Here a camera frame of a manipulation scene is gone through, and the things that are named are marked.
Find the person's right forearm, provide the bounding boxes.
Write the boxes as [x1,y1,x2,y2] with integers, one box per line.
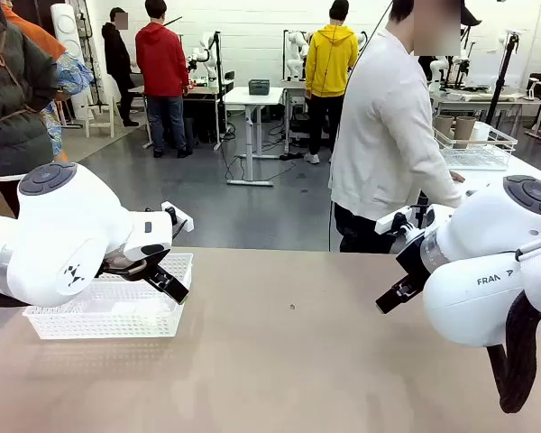
[423,143,477,209]

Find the white step stool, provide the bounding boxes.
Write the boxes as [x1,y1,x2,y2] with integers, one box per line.
[84,95,118,139]

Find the white perforated plastic basket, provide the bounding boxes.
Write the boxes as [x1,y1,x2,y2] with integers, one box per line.
[22,252,194,340]

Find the wooden top workbench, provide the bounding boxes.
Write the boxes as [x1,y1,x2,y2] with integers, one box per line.
[128,83,226,152]

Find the mannequin in green jacket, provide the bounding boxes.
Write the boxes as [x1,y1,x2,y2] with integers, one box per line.
[0,0,62,218]

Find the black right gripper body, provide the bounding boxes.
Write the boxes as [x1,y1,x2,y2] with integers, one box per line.
[394,234,434,284]

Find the tall white tower fan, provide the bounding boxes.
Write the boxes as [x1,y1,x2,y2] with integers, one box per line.
[50,3,91,121]

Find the black tripod stand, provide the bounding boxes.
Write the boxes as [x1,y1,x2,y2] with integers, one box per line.
[485,30,522,132]

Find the blue patterned garment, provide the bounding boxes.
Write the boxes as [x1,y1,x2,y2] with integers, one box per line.
[49,51,96,157]

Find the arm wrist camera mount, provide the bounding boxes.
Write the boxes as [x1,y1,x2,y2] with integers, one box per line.
[160,201,195,235]
[374,206,436,235]

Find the person in red hoodie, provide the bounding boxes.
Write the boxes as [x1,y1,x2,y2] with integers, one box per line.
[134,0,194,159]

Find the white standing desk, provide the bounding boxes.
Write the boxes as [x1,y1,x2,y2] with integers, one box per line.
[223,85,286,187]

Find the person in white sweater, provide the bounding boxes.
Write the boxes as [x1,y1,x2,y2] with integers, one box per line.
[328,0,479,253]

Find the person in yellow hoodie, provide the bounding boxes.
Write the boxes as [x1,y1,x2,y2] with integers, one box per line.
[304,0,360,166]

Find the white wire dish rack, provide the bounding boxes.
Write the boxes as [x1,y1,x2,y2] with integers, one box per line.
[432,120,518,171]

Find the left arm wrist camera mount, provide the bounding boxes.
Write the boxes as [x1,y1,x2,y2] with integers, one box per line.
[160,201,195,235]

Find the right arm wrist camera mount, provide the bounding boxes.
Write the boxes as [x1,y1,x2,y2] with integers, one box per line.
[374,206,436,235]

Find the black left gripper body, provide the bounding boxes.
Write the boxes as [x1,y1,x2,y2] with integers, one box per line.
[99,244,172,282]

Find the right arm black cable sleeve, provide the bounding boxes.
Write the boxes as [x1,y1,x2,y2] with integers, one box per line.
[486,288,541,415]

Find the long white workbench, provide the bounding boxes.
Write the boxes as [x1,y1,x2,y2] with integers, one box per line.
[432,88,541,132]

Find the mannequin in orange clothes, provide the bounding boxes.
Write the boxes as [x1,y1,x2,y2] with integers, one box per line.
[2,0,80,163]

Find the person in black hoodie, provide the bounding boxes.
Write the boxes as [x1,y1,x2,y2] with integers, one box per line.
[101,7,140,128]

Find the white side table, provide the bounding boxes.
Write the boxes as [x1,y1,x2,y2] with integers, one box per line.
[426,120,541,202]

